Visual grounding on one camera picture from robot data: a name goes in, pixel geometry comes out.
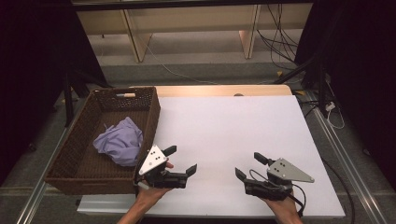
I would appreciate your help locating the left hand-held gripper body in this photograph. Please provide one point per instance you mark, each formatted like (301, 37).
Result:
(152, 161)

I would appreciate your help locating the person's right hand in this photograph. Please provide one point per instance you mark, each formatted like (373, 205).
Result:
(285, 208)

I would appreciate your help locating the crumpled lilac cloth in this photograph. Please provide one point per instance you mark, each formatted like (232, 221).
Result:
(121, 143)

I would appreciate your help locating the wooden table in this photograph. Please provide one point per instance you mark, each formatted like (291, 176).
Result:
(202, 90)

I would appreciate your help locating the person's left hand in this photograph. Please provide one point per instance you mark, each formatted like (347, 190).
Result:
(151, 194)

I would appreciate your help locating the aluminium frame rail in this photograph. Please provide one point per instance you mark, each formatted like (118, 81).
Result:
(37, 193)
(348, 168)

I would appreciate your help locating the dark curtain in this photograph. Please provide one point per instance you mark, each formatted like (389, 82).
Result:
(364, 77)
(31, 77)

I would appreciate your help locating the white table board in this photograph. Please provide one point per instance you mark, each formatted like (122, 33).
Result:
(224, 133)

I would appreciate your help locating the brown wicker basket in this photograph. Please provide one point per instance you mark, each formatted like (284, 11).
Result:
(77, 161)

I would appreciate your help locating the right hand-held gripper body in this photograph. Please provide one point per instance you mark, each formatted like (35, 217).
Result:
(281, 174)

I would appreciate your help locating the black tripod stand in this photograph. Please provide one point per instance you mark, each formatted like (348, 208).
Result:
(67, 99)
(320, 90)

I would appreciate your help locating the light wooden shelf unit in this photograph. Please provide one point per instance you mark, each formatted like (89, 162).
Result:
(137, 43)

